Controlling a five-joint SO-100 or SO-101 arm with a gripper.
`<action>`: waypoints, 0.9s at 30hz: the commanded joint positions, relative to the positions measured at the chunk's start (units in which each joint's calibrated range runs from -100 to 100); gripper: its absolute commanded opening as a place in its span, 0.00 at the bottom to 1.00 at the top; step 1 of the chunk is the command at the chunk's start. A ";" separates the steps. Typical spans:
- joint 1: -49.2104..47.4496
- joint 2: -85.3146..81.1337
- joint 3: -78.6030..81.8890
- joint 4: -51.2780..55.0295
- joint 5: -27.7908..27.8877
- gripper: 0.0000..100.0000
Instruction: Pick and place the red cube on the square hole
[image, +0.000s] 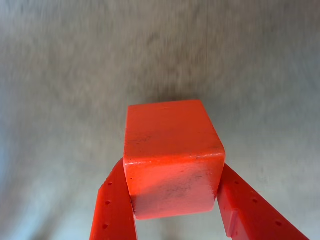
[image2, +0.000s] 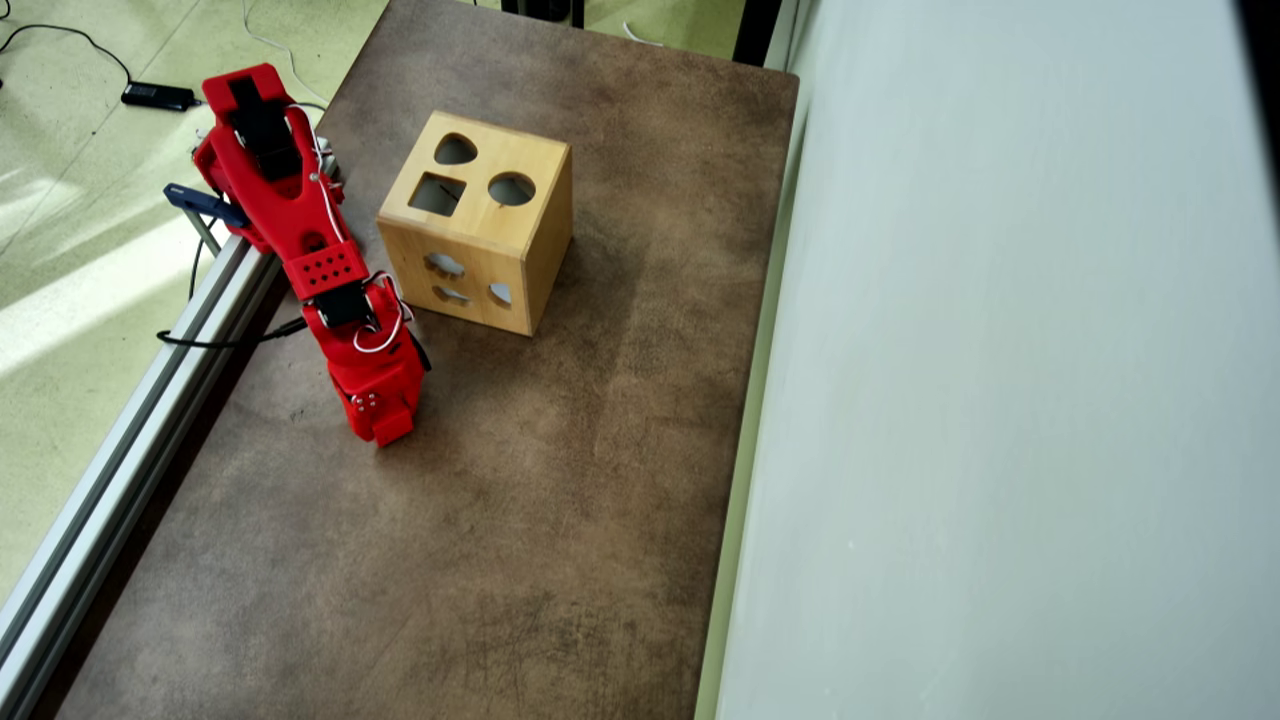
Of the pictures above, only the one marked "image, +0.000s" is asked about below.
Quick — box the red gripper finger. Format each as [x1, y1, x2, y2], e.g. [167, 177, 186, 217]
[89, 157, 138, 240]
[215, 163, 311, 240]

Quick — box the red cube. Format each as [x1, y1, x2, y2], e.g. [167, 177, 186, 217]
[123, 99, 227, 221]

